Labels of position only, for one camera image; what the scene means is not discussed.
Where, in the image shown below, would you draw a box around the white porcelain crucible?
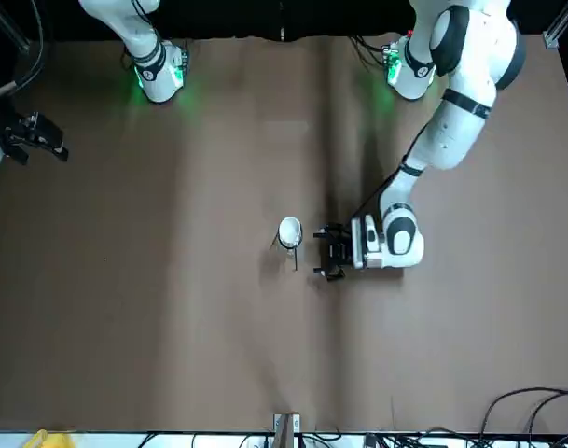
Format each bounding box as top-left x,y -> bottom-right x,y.
277,215 -> 304,250

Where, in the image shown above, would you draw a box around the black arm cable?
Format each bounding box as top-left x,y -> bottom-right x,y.
0,0 -> 48,100
352,125 -> 429,220

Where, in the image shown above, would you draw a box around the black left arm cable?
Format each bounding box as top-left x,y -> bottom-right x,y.
352,125 -> 429,220

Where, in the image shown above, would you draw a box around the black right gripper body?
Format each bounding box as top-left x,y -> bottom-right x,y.
3,121 -> 38,148

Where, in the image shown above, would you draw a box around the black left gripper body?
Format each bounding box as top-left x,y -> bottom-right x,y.
328,229 -> 354,280

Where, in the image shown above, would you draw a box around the black desk cable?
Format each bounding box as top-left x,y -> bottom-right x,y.
478,385 -> 568,442
527,393 -> 568,441

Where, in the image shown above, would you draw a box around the dark corner rail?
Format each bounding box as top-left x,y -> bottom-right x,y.
0,0 -> 32,53

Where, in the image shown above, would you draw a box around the aluminium corner post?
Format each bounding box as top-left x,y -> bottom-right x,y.
542,0 -> 568,49

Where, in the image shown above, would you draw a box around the yellow bag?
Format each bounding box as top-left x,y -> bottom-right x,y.
25,428 -> 74,448

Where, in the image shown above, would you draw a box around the aluminium camera post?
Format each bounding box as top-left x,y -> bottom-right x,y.
272,412 -> 302,448

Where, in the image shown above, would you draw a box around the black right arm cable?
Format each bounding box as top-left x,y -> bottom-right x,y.
0,0 -> 48,100

